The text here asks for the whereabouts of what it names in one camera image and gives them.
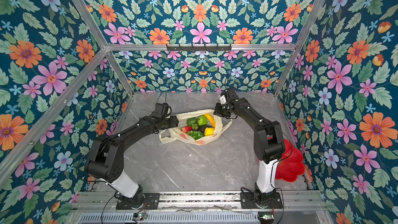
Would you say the red flower-shaped plate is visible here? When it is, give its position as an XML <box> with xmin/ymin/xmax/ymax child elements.
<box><xmin>275</xmin><ymin>139</ymin><xmax>305</xmax><ymax>183</ymax></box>

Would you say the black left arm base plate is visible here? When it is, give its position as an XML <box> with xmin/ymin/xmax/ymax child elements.
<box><xmin>116</xmin><ymin>193</ymin><xmax>160</xmax><ymax>210</ymax></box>

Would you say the black hook rail on wall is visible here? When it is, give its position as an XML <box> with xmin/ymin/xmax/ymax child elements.
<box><xmin>166</xmin><ymin>44</ymin><xmax>232</xmax><ymax>52</ymax></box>

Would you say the green fake grape bunch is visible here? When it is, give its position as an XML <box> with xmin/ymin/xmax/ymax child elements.
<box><xmin>187</xmin><ymin>131</ymin><xmax>205</xmax><ymax>140</ymax></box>

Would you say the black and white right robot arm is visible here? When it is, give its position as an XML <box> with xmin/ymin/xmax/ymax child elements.
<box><xmin>214</xmin><ymin>88</ymin><xmax>285</xmax><ymax>207</ymax></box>

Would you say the green fake lime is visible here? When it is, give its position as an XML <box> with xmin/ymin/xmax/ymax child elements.
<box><xmin>186</xmin><ymin>117</ymin><xmax>198</xmax><ymax>126</ymax></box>

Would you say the aluminium front frame rail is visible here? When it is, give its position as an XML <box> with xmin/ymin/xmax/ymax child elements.
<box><xmin>72</xmin><ymin>190</ymin><xmax>326</xmax><ymax>212</ymax></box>

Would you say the right small circuit board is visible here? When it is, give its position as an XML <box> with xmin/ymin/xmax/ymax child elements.
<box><xmin>258</xmin><ymin>213</ymin><xmax>275</xmax><ymax>224</ymax></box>

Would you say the yellow fake lemon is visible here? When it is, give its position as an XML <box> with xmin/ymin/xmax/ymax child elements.
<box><xmin>204</xmin><ymin>127</ymin><xmax>215</xmax><ymax>136</ymax></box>

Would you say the yellow fake banana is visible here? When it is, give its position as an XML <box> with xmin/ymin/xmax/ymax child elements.
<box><xmin>204</xmin><ymin>114</ymin><xmax>216</xmax><ymax>128</ymax></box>

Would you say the dark fake avocado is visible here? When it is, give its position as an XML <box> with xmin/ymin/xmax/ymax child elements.
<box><xmin>200</xmin><ymin>125</ymin><xmax>212</xmax><ymax>133</ymax></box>

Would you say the cream plastic bag with fruit print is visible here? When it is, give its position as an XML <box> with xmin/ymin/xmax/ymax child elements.
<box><xmin>159</xmin><ymin>110</ymin><xmax>232</xmax><ymax>145</ymax></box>

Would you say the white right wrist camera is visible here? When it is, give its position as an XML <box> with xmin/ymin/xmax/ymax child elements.
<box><xmin>219</xmin><ymin>93</ymin><xmax>227</xmax><ymax>105</ymax></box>

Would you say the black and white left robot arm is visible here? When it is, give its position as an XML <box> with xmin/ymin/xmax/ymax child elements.
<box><xmin>85</xmin><ymin>103</ymin><xmax>179</xmax><ymax>209</ymax></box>

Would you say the green fake bell pepper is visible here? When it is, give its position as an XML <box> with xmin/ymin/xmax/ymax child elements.
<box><xmin>197</xmin><ymin>115</ymin><xmax>208</xmax><ymax>126</ymax></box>

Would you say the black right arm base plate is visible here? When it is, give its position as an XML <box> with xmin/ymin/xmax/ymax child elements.
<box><xmin>240</xmin><ymin>190</ymin><xmax>284</xmax><ymax>209</ymax></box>

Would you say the small green circuit board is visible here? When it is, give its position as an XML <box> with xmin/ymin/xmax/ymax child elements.
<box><xmin>133</xmin><ymin>213</ymin><xmax>148</xmax><ymax>222</ymax></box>

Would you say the red fake strawberry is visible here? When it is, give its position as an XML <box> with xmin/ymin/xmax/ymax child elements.
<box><xmin>181</xmin><ymin>125</ymin><xmax>192</xmax><ymax>133</ymax></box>

